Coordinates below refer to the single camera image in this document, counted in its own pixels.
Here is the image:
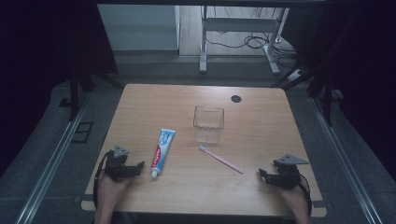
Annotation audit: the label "black metal stand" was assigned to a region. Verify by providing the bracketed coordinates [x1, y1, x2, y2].
[270, 62, 335, 127]
[68, 55, 124, 122]

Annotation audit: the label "pink toothbrush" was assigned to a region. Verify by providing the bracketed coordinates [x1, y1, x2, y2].
[199, 145, 245, 175]

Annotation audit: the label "person's left hand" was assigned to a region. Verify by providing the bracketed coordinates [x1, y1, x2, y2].
[94, 171, 134, 209]

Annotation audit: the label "dark curtain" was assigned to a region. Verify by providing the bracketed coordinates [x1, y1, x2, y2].
[281, 0, 396, 172]
[0, 0, 120, 175]

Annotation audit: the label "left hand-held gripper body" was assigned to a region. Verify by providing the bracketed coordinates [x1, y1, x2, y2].
[103, 145, 135, 183]

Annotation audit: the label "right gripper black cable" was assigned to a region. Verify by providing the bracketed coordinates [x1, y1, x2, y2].
[297, 175, 314, 217]

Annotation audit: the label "metal floor rail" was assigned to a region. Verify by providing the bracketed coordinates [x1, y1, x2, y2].
[13, 91, 92, 224]
[309, 96, 376, 224]

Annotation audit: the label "clear plastic cup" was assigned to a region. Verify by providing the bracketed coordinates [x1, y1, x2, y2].
[192, 105, 225, 145]

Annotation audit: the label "white power strip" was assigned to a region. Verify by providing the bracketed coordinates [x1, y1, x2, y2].
[286, 68, 304, 82]

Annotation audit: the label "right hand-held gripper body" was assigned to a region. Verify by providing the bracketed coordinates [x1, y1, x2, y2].
[268, 154, 309, 191]

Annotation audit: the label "black floor cables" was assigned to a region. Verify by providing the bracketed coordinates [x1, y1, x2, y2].
[205, 32, 300, 68]

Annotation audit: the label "grey tape strip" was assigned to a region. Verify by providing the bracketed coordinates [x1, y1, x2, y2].
[74, 194, 95, 203]

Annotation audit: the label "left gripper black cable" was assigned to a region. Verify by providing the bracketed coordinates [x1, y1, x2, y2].
[92, 149, 114, 210]

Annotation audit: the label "person's right hand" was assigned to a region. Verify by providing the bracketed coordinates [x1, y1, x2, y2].
[276, 182, 312, 214]

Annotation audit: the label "white panel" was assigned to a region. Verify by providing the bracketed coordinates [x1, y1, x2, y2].
[96, 4, 181, 51]

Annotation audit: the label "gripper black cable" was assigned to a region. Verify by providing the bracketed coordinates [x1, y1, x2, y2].
[297, 175, 314, 217]
[92, 149, 114, 210]

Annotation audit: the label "white desk frame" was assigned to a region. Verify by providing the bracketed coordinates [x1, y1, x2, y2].
[199, 5, 290, 76]

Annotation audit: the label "blue and white toothpaste tube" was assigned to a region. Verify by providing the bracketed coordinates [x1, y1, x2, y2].
[149, 128, 177, 179]

